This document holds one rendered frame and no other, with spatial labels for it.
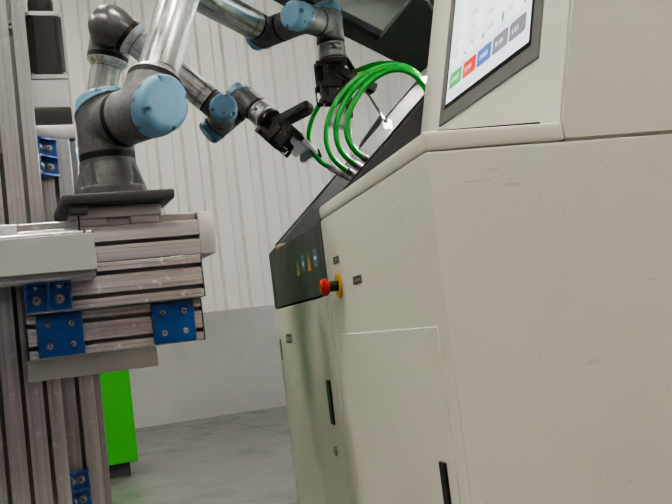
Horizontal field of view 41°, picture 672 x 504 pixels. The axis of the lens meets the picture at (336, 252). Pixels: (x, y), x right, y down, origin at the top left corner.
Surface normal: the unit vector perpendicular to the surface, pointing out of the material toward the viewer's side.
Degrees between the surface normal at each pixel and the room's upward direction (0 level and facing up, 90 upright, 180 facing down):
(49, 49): 90
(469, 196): 90
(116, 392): 90
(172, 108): 97
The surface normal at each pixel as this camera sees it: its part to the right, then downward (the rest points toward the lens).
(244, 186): 0.36, -0.12
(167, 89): 0.76, -0.03
